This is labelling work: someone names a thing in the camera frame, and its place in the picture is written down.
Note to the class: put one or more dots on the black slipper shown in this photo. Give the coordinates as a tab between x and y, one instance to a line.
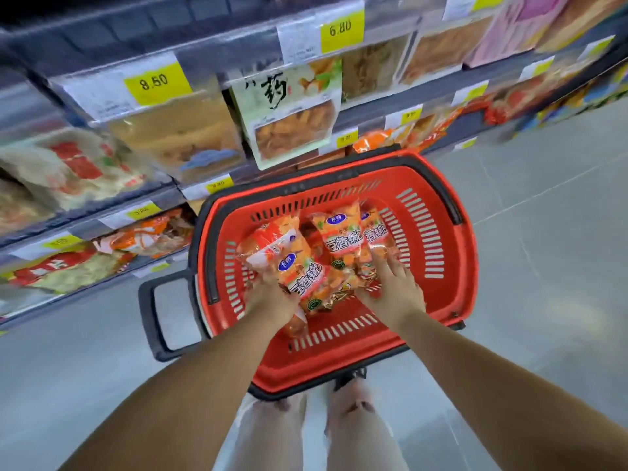
351	378

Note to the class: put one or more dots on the row of red orange bags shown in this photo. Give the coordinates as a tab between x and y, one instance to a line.
515	100

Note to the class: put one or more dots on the pale bag red label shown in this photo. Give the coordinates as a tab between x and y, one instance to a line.
73	272

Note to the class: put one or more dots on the white green pastry pack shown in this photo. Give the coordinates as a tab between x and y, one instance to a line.
289	122

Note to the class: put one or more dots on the clear window pastry pack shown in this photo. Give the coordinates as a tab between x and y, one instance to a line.
444	48
373	68

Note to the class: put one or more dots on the pink wafer pack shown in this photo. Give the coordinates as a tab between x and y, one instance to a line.
520	24

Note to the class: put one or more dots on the red plastic shopping basket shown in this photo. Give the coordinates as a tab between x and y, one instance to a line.
441	299

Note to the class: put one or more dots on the grey store shelving unit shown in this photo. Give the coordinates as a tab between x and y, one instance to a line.
216	53

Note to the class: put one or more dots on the orange white bag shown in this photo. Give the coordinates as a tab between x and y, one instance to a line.
147	235

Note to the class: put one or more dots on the person's right forearm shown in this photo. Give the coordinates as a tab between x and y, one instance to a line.
500	392

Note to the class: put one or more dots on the person's left hand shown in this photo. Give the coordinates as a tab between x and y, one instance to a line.
272	301

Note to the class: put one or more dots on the person's right hand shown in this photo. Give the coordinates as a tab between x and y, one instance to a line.
395	299

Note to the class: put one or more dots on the pale red noodle bag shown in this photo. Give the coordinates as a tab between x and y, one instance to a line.
78	166
19	210

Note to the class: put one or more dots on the tan pastry pack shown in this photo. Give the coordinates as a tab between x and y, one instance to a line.
176	137

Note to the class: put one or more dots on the beige trousers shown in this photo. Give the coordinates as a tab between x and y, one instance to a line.
358	431

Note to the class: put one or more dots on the pile of orange packets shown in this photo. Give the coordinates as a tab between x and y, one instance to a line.
338	235

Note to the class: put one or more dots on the orange bread pack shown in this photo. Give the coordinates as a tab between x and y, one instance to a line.
584	17

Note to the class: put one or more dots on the person's left forearm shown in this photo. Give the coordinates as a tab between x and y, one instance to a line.
186	397

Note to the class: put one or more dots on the white ink drawing bag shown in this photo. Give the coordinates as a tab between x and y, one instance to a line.
24	301

